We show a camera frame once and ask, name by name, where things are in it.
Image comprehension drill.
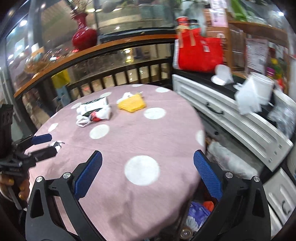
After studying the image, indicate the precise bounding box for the white drawer cabinet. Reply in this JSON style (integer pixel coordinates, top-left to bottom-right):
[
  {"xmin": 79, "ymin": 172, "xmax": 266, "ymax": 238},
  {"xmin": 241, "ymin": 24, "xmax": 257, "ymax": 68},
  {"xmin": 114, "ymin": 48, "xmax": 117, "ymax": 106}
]
[{"xmin": 172, "ymin": 71, "xmax": 295, "ymax": 237}]

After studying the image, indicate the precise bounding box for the red ceramic vase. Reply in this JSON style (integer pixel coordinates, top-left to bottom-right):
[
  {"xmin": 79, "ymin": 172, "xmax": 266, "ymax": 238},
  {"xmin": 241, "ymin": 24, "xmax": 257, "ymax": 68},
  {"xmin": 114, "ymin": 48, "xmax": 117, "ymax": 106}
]
[{"xmin": 72, "ymin": 13, "xmax": 97, "ymax": 51}]

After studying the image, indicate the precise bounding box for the wooden shelf rack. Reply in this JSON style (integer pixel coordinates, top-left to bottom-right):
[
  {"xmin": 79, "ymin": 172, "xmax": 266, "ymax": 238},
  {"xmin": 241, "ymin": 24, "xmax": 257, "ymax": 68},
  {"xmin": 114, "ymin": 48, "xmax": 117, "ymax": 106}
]
[{"xmin": 226, "ymin": 20, "xmax": 290, "ymax": 78}]

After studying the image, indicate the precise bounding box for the wooden railing with balusters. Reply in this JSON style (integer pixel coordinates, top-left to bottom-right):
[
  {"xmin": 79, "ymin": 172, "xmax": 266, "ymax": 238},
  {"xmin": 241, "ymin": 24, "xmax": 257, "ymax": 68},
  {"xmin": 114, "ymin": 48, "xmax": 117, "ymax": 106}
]
[{"xmin": 14, "ymin": 34, "xmax": 178, "ymax": 126}]

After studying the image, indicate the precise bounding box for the white paper bowl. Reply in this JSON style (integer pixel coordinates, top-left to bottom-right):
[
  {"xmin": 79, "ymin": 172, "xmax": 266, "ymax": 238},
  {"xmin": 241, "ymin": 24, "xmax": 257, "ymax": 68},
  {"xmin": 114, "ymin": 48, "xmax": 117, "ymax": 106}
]
[{"xmin": 211, "ymin": 64, "xmax": 234, "ymax": 86}]

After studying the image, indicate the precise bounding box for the green white milk carton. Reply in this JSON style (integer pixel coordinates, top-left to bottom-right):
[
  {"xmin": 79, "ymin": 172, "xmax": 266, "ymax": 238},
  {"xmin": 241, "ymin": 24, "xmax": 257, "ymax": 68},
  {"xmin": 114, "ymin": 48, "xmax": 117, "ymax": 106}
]
[{"xmin": 76, "ymin": 97, "xmax": 108, "ymax": 115}]

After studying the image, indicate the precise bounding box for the white wrapper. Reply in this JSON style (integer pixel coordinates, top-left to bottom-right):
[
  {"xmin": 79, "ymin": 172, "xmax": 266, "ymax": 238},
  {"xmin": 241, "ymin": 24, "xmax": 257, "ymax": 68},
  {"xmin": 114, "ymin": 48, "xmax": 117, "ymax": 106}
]
[{"xmin": 116, "ymin": 92, "xmax": 133, "ymax": 104}]

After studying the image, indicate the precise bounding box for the pink polka dot tablecloth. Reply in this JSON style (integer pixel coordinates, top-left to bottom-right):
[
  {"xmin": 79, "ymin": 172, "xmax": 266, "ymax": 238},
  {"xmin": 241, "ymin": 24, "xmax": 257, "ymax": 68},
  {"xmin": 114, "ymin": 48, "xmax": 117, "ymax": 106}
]
[{"xmin": 30, "ymin": 84, "xmax": 205, "ymax": 240}]

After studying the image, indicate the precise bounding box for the left hand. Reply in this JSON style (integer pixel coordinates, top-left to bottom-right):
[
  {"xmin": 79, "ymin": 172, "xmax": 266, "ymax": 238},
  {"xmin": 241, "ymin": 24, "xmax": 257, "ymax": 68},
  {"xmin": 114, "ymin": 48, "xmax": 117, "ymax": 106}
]
[{"xmin": 0, "ymin": 173, "xmax": 31, "ymax": 201}]

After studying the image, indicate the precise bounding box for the red insulated tote bag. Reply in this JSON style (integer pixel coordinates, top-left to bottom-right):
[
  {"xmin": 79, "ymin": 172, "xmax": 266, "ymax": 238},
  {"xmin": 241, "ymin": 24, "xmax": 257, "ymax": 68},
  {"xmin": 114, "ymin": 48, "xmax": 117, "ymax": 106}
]
[{"xmin": 178, "ymin": 29, "xmax": 223, "ymax": 73}]

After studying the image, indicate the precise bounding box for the red snack canister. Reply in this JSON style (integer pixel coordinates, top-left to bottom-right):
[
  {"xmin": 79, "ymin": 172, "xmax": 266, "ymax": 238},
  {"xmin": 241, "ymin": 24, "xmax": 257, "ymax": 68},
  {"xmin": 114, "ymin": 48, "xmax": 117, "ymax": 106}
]
[{"xmin": 176, "ymin": 16, "xmax": 190, "ymax": 32}]

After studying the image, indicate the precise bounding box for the white trash bag bin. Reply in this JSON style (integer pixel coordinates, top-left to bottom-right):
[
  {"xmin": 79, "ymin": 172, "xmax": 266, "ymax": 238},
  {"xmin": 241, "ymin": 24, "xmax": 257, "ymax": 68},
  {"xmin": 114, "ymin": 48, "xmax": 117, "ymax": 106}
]
[{"xmin": 207, "ymin": 141, "xmax": 258, "ymax": 180}]

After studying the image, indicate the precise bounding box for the yellow foam fruit net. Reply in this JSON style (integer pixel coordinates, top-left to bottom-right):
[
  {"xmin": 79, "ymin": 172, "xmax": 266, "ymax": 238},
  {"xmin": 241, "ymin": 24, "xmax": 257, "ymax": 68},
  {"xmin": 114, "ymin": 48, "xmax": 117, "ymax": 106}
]
[{"xmin": 117, "ymin": 93, "xmax": 147, "ymax": 113}]

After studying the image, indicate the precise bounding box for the purple plastic bag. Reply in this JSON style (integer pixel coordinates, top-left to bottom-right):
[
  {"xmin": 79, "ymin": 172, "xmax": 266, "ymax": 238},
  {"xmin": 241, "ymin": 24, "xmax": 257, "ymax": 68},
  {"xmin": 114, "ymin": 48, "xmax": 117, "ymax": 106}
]
[{"xmin": 185, "ymin": 201, "xmax": 211, "ymax": 232}]

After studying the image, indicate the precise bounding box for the white red plastic bag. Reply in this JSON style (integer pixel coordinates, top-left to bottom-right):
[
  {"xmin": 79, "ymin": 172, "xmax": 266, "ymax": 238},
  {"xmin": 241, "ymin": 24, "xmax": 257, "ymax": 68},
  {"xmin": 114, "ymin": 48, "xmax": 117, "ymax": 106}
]
[{"xmin": 76, "ymin": 106, "xmax": 111, "ymax": 128}]

